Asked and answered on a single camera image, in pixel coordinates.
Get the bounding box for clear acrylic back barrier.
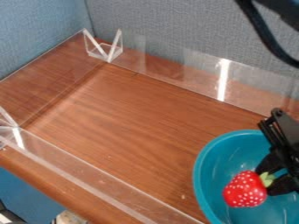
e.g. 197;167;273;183
81;30;299;120

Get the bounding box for black cable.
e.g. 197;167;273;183
233;0;299;70

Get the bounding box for clear acrylic front barrier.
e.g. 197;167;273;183
0;108;203;224

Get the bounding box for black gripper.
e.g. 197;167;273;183
255;108;299;196

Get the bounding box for red toy strawberry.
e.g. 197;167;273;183
221;170;276;207

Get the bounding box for clear acrylic left barrier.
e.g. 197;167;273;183
0;30;88;83

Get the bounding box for clear acrylic barrier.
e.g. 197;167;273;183
81;30;299;120
0;108;203;224
0;30;88;83

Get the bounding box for blue plastic bowl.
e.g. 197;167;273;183
192;129;299;224

